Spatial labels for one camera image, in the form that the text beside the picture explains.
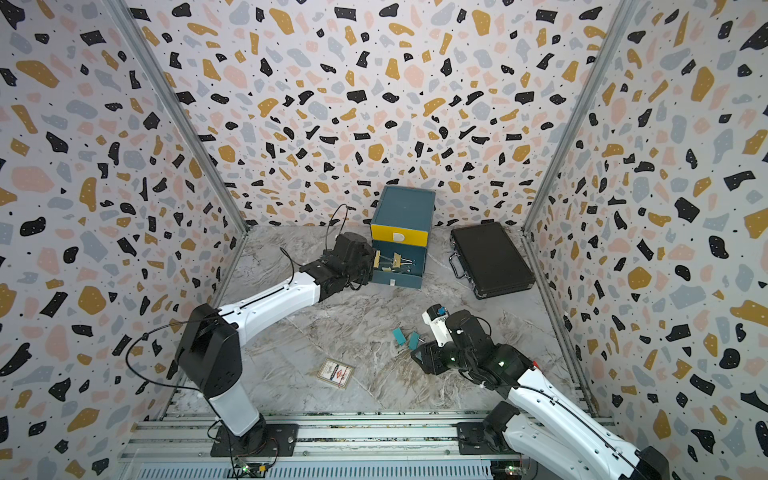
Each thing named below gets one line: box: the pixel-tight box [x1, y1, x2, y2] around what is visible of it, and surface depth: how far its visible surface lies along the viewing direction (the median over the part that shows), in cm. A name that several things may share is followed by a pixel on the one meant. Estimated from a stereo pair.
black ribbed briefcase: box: [449, 222, 536, 300], surface depth 111 cm
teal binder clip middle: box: [409, 331, 421, 350], surface depth 94 cm
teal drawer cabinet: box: [370, 186, 436, 289], surface depth 97 cm
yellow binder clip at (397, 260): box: [392, 252, 413, 269], surface depth 103 cm
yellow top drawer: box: [371, 224, 429, 247], surface depth 96 cm
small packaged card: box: [316, 358, 355, 389], surface depth 85 cm
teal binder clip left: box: [392, 327, 407, 345], surface depth 94 cm
